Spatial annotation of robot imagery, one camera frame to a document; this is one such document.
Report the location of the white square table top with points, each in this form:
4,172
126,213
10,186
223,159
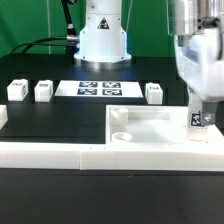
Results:
146,124

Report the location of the white U-shaped obstacle fence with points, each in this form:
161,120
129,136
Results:
188,156

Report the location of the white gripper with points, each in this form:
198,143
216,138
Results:
198,66

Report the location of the white sheet with markers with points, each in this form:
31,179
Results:
99,89

